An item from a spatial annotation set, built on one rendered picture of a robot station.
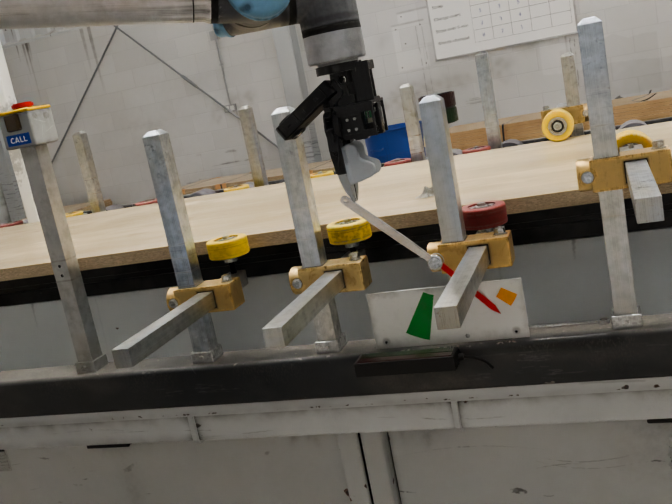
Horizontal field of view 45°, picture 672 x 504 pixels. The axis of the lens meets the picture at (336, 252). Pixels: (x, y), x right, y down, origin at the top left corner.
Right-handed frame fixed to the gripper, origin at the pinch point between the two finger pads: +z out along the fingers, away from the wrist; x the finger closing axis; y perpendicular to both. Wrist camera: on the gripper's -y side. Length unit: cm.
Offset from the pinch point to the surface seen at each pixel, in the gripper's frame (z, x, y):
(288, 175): -3.8, 6.1, -12.1
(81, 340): 22, 6, -62
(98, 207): 8, 115, -127
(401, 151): 49, 558, -127
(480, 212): 8.1, 11.8, 18.0
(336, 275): 13.6, 2.4, -5.8
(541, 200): 9.3, 22.0, 27.2
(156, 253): 9, 22, -51
